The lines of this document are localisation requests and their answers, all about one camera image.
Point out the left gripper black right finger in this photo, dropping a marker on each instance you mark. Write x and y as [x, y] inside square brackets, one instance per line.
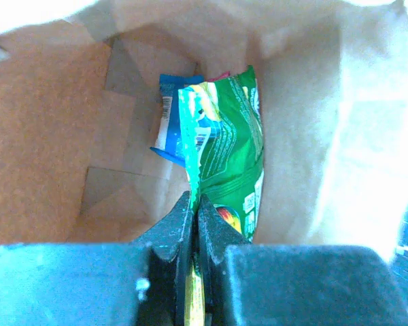
[256, 284]

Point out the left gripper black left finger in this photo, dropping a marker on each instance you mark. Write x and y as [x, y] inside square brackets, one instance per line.
[141, 282]

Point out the dark green snack packet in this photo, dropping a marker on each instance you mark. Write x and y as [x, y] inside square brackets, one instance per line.
[223, 148]

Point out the brown paper bag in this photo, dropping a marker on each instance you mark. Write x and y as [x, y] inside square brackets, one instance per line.
[79, 110]

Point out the pink red snack packet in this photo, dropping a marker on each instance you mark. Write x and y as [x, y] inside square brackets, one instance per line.
[222, 76]

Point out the small blue snack packet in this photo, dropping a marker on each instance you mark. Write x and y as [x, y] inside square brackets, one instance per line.
[168, 143]

